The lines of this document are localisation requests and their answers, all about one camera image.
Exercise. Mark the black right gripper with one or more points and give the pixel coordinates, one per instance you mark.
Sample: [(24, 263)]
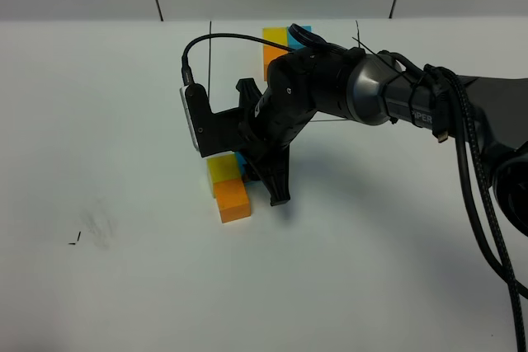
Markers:
[(261, 127)]

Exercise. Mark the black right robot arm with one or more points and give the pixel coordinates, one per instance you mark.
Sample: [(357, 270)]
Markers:
[(489, 114)]

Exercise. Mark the template orange cube block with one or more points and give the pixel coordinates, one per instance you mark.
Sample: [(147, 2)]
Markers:
[(270, 53)]

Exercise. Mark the template blue cube block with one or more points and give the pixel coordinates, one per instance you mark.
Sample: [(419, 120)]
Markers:
[(298, 36)]

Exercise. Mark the template yellow cube block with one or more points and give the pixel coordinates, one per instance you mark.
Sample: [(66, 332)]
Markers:
[(277, 35)]

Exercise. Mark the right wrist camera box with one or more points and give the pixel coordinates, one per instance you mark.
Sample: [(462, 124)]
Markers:
[(199, 116)]

